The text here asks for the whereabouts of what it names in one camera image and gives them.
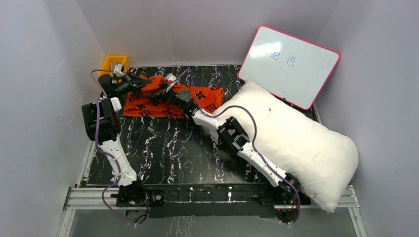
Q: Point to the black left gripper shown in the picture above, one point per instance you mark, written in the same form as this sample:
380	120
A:
130	83

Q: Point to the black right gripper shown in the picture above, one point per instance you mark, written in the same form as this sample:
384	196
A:
155	99

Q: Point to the orange patterned pillowcase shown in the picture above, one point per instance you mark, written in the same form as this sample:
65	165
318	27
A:
137	105

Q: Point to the white pillow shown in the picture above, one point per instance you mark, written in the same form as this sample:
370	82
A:
323	161

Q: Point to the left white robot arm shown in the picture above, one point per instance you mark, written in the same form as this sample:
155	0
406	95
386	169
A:
102	127

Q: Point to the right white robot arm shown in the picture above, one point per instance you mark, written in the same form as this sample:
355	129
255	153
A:
230	134

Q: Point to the yellow plastic bin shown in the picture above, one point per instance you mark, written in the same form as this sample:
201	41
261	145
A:
117	59

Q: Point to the pink framed whiteboard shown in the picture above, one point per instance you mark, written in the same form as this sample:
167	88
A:
287	66

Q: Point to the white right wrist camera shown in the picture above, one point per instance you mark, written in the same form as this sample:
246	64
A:
170	79

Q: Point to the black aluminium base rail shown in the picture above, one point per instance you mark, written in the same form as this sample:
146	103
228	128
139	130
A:
241	199

